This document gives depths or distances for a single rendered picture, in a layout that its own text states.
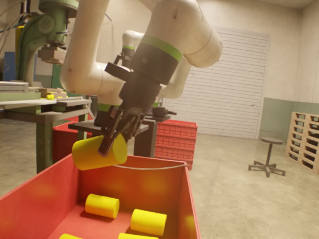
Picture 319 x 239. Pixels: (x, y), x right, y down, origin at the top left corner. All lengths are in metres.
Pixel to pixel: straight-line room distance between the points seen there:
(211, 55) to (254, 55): 6.40
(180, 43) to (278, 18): 7.20
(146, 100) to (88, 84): 0.42
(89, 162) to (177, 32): 0.32
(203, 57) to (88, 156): 0.34
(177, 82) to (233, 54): 5.38
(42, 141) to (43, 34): 0.58
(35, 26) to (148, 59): 0.91
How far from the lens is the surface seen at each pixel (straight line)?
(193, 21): 0.45
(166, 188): 0.83
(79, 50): 0.80
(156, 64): 0.42
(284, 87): 7.32
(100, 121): 0.89
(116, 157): 0.45
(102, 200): 0.80
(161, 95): 1.43
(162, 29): 0.44
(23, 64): 1.27
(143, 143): 1.43
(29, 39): 1.27
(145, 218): 0.72
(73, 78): 0.81
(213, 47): 0.54
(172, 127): 3.13
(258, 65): 6.95
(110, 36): 6.88
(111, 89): 0.87
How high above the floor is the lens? 1.08
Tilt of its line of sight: 7 degrees down
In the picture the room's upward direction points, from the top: 6 degrees clockwise
